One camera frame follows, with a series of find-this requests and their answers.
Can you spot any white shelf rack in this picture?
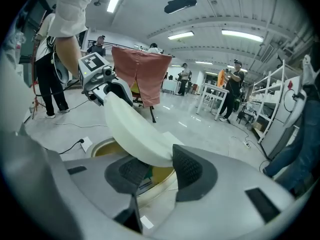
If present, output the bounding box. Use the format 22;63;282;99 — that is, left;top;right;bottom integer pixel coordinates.
250;58;302;145

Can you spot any white table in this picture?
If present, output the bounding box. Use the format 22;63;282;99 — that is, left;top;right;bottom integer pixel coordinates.
195;82;230;121

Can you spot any white floor power strip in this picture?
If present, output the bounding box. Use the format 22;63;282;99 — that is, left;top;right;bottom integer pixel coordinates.
80;136;94;153

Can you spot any black power cable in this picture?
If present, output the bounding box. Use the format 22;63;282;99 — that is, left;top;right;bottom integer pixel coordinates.
58;138;85;155

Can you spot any red cloth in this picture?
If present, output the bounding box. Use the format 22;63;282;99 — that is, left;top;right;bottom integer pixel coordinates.
111;45;173;108

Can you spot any person's white shirt sleeve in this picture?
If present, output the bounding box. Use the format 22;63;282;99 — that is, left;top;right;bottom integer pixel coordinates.
48;0;104;39

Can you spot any person's left forearm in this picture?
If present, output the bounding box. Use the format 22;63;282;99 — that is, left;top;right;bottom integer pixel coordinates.
54;34;84;78

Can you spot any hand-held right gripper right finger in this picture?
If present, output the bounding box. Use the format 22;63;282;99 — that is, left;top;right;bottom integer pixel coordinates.
171;143;218;203

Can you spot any orange cloth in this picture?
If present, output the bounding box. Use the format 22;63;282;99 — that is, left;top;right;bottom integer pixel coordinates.
216;69;228;88

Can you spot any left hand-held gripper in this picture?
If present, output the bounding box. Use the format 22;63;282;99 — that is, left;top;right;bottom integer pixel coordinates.
76;53;134;108

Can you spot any red stand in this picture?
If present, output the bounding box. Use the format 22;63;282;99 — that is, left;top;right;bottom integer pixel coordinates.
30;40;48;120

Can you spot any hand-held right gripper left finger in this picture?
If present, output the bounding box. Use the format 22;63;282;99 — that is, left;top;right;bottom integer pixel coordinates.
104;155;151;234

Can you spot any person's blue jeans leg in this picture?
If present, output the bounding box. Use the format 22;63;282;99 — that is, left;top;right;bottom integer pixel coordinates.
262;93;320;194

